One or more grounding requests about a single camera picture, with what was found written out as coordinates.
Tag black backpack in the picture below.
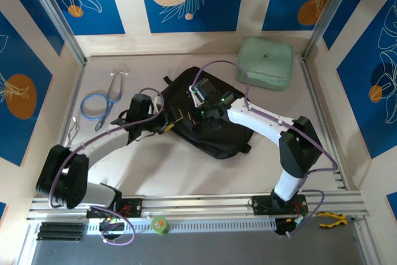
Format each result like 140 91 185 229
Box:
154 66 255 160

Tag mint green zip case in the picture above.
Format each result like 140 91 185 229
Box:
234 37 295 92

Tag blue stethoscope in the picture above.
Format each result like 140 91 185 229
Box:
80 71 130 132

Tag green tape roll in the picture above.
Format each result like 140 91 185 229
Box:
151 215 170 236

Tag black ribbed block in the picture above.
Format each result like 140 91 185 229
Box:
36 222 85 241

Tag yellow black pliers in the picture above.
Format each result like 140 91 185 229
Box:
316 211 349 228

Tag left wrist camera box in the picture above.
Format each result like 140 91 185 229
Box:
129 92 164 120

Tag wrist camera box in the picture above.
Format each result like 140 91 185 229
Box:
188 78 215 107
129 92 164 120

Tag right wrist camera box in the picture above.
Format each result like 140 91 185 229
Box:
188 78 215 107

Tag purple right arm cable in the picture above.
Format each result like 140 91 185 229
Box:
192 60 339 238

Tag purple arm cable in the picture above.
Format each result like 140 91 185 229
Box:
192 60 339 238
48 88 164 245

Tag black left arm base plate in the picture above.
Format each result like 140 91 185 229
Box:
86 197 143 218

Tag aluminium rail frame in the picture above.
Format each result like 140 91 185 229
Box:
26 192 370 221

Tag grey slotted cable duct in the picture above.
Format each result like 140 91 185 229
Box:
86 217 277 235

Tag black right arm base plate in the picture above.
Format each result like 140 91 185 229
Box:
251 195 308 216

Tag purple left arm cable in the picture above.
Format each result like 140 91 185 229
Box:
48 88 164 245

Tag aluminium corner post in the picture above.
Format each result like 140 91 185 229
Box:
303 0 362 60
23 0 87 64

